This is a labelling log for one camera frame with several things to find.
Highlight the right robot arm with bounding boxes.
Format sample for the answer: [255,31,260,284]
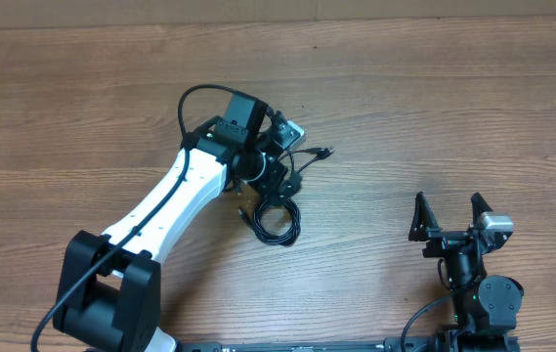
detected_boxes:
[400,192,525,351]

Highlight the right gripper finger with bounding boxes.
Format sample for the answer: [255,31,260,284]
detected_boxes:
[408,192,440,242]
[470,193,492,224]

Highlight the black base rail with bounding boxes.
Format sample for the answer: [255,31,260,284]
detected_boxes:
[86,335,521,352]

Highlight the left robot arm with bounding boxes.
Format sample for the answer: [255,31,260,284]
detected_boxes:
[51,92,305,351]

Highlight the black USB-A cable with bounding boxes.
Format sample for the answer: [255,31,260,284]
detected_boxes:
[252,147,336,247]

